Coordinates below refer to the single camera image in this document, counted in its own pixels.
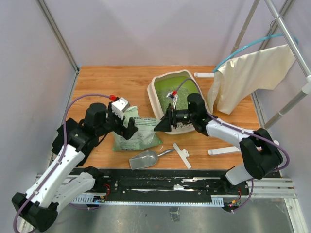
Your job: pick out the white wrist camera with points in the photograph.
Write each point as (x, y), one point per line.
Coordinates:
(173, 96)
(119, 106)

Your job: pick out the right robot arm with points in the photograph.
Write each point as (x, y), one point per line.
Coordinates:
(260, 154)

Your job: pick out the beige green litter box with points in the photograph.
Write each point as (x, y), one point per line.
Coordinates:
(171, 88)

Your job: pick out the green cat litter bag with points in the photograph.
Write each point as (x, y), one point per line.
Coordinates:
(143, 139)

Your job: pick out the white plastic bag clip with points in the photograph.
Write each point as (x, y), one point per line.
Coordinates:
(183, 154)

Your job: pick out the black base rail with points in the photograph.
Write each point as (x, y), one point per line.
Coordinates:
(165, 187)

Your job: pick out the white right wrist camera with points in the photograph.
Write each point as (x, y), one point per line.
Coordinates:
(173, 96)

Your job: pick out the metal litter scoop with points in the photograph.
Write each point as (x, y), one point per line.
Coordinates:
(146, 159)

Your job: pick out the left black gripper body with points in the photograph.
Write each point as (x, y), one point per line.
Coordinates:
(114, 122)

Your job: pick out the cream fabric bag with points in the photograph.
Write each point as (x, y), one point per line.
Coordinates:
(240, 76)

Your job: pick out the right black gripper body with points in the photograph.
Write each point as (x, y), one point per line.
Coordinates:
(180, 116)

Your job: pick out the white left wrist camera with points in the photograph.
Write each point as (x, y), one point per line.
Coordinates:
(119, 106)

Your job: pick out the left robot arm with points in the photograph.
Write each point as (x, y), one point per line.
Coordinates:
(41, 203)

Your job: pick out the white metal drying rack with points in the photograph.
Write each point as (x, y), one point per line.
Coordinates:
(292, 42)

